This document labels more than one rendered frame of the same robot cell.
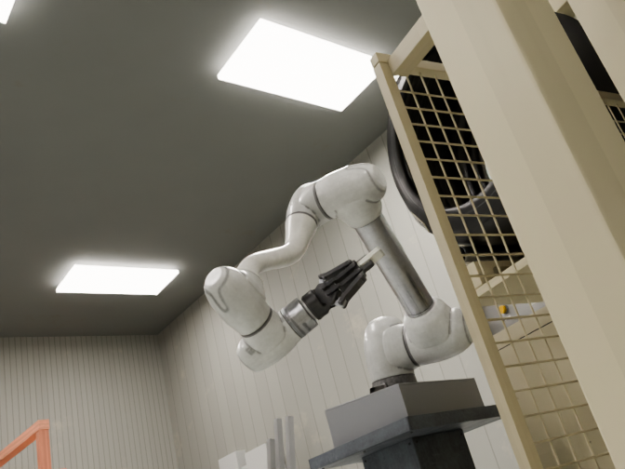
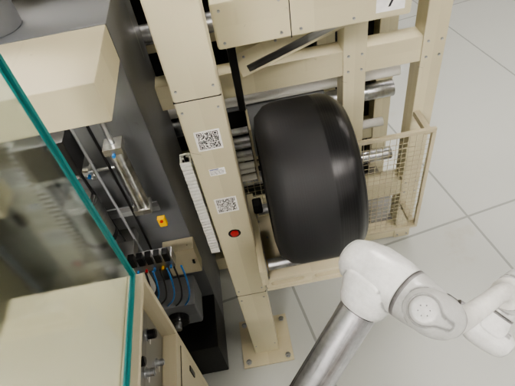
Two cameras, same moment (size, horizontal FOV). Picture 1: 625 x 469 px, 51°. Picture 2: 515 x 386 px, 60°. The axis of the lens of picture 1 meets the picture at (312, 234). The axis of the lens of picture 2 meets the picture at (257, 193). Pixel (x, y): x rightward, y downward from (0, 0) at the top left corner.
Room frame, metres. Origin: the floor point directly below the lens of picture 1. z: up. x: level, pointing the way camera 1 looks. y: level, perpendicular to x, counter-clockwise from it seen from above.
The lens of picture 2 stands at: (2.44, -0.04, 2.35)
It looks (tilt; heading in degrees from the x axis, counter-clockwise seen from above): 47 degrees down; 214
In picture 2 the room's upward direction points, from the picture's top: 11 degrees counter-clockwise
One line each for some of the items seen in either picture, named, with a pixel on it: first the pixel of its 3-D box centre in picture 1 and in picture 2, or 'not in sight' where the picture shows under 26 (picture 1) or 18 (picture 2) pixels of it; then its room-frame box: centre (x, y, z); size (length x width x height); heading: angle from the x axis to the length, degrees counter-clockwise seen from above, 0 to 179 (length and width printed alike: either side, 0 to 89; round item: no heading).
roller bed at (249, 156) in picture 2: not in sight; (231, 150); (1.25, -0.93, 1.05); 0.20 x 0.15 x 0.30; 124
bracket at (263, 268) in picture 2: not in sight; (257, 237); (1.54, -0.69, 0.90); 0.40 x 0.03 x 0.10; 34
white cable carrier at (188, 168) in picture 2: not in sight; (203, 207); (1.67, -0.79, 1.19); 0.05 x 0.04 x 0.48; 34
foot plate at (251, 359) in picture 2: not in sight; (265, 339); (1.60, -0.74, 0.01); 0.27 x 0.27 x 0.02; 34
